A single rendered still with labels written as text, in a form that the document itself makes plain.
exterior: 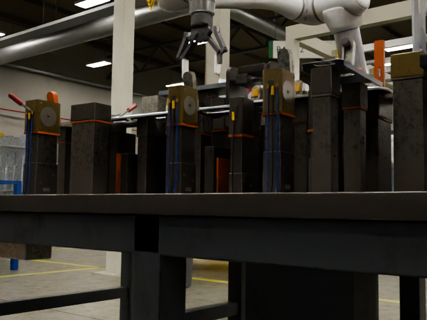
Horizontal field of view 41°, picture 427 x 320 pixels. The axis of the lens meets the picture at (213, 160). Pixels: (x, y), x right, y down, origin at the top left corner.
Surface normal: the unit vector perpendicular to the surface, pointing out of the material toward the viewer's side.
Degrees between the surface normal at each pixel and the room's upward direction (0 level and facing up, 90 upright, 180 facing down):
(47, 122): 90
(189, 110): 90
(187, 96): 90
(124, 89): 90
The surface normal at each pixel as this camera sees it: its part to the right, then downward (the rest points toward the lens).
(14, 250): -0.62, -0.07
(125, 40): 0.78, -0.04
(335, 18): -0.62, 0.38
